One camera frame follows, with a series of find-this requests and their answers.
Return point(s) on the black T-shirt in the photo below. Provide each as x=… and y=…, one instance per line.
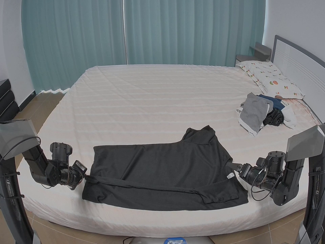
x=157, y=166

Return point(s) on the grey and white garment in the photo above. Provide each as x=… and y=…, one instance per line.
x=254, y=113

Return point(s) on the grey bedside table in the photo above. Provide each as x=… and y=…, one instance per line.
x=254, y=51

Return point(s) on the dark blue garment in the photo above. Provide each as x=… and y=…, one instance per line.
x=273, y=101

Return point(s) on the black chest of drawers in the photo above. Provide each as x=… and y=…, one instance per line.
x=6, y=100

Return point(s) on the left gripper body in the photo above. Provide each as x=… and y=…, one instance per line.
x=75, y=180

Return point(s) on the white printed pillow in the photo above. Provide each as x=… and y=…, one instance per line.
x=271, y=77

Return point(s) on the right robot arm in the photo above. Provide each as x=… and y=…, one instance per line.
x=292, y=171

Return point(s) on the bed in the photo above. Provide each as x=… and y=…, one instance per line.
x=152, y=105

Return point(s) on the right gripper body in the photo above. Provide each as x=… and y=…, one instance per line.
x=250, y=174

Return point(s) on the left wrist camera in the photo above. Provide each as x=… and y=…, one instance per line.
x=80, y=167

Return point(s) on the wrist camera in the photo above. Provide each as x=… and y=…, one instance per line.
x=261, y=163
x=80, y=167

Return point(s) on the black shiny garment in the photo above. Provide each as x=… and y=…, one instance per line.
x=274, y=118

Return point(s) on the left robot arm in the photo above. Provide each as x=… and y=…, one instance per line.
x=38, y=164

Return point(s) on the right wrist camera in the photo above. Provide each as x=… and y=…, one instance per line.
x=261, y=163

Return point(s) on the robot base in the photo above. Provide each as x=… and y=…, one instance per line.
x=152, y=241

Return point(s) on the blue-green curtain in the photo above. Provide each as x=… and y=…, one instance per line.
x=73, y=34
x=193, y=21

